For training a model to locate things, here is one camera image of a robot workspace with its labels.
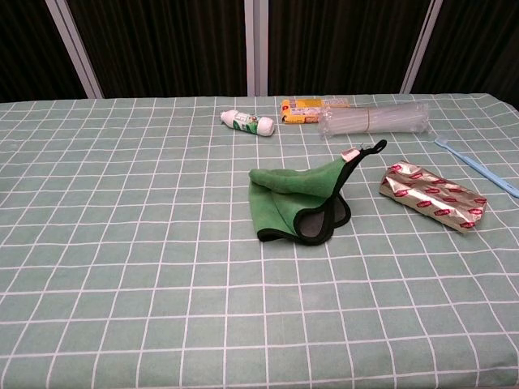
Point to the small white green bottle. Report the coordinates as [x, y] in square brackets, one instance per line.
[253, 123]

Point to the light blue toothbrush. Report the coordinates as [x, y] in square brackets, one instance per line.
[480, 168]

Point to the gold foil pack red print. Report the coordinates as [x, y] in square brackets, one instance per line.
[434, 194]

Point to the yellow snack box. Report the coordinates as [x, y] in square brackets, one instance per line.
[300, 113]

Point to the dark ribbed partition panel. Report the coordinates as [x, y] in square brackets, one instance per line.
[28, 44]
[336, 44]
[478, 44]
[162, 44]

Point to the clear plastic straw pack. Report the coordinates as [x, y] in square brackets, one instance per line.
[373, 119]

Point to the green microfiber cloth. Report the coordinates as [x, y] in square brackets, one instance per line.
[267, 202]

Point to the grey partition frame post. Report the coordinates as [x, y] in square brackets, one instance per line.
[256, 48]
[77, 52]
[419, 52]

